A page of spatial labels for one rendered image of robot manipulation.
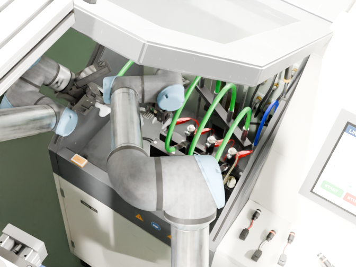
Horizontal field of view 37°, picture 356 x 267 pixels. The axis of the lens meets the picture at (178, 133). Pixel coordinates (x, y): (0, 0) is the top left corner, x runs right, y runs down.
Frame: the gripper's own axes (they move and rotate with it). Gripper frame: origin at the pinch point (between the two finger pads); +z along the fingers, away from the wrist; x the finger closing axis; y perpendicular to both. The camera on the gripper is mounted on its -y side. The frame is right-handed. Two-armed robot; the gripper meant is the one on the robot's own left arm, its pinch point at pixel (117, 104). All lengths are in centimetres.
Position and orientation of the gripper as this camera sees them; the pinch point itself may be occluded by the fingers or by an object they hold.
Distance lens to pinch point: 168.7
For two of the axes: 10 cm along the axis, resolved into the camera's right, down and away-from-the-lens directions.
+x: 3.7, 6.0, -7.1
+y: -6.6, 7.0, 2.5
